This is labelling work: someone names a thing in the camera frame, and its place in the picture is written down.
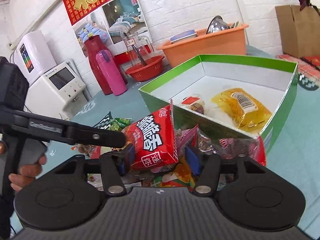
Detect clear red-edged jujube bag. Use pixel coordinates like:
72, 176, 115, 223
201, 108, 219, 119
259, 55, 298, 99
196, 128, 266, 166

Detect red checkered noodle snack bag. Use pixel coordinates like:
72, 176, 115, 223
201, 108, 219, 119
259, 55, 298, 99
123, 104, 178, 171

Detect yellow corn snack pack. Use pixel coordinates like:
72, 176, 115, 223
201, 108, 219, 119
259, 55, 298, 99
211, 88, 272, 133

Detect person's left hand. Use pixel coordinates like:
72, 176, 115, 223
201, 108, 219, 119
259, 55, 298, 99
8, 144, 47, 192

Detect orange apple chips bag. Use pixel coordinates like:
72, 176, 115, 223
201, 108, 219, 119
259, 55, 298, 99
149, 157, 197, 191

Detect white countertop water dispenser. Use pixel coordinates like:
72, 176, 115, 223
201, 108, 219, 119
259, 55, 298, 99
24, 62, 88, 120

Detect pink dried fruit snack bag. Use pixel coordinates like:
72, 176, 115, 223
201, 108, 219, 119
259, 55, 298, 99
175, 125, 199, 158

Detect green peas snack bag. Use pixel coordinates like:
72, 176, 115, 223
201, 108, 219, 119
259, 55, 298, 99
94, 111, 131, 132

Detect dark red thermos jug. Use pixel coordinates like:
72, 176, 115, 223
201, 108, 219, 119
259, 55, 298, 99
85, 35, 127, 95

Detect green cardboard box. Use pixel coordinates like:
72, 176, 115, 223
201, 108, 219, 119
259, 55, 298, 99
139, 55, 298, 152

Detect teal printed tablecloth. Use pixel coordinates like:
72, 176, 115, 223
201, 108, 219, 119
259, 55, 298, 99
10, 44, 320, 238

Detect pink thermos bottle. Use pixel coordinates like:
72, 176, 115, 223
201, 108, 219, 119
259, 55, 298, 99
95, 49, 127, 96

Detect red plastic basket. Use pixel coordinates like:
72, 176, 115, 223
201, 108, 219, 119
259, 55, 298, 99
125, 55, 164, 82

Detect orange plastic basin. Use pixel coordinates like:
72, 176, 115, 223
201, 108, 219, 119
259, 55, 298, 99
156, 23, 249, 67

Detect stacked bowls with blue lid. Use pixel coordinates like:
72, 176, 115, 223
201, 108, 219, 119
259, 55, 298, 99
170, 30, 197, 44

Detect steel bowl in basin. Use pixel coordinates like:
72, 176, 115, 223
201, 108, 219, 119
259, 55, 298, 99
206, 15, 230, 34

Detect brown cardboard box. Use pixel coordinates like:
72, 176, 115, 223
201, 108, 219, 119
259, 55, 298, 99
275, 5, 320, 58

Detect white wall water purifier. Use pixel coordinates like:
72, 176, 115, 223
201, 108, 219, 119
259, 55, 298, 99
14, 30, 56, 86

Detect bedding poster on wall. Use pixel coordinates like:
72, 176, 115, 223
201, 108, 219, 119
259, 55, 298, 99
73, 0, 152, 57

